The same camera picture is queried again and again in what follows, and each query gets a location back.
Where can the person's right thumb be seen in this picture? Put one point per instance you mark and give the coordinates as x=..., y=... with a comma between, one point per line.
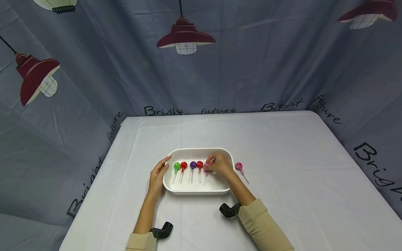
x=208, y=169

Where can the green lollipop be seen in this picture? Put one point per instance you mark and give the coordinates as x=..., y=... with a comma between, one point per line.
x=177, y=166

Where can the pink lollipop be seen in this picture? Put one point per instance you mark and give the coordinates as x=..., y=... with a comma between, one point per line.
x=238, y=166
x=205, y=177

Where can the person's right forearm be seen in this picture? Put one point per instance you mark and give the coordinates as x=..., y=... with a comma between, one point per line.
x=257, y=219

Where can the person's left forearm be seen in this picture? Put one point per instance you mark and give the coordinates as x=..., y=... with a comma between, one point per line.
x=146, y=216

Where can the person's left fingers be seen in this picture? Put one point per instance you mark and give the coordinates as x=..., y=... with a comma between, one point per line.
x=161, y=168

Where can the red lollipop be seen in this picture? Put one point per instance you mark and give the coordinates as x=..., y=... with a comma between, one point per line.
x=199, y=165
x=183, y=165

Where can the person's left hand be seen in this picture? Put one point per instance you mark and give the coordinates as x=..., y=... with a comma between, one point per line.
x=156, y=181

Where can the black wrist band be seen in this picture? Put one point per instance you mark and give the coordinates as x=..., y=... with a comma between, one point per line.
x=162, y=230
x=229, y=210

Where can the person's right index finger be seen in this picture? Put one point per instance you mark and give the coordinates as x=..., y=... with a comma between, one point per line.
x=211, y=161

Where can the purple lollipop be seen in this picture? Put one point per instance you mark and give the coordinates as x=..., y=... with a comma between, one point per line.
x=192, y=165

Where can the white rectangular tray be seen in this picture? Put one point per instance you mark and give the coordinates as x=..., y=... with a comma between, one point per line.
x=201, y=187

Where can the person's right hand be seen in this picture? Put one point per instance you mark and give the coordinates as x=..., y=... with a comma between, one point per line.
x=222, y=164

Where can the person's left thumb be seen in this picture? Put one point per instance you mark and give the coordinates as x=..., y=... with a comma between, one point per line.
x=167, y=160

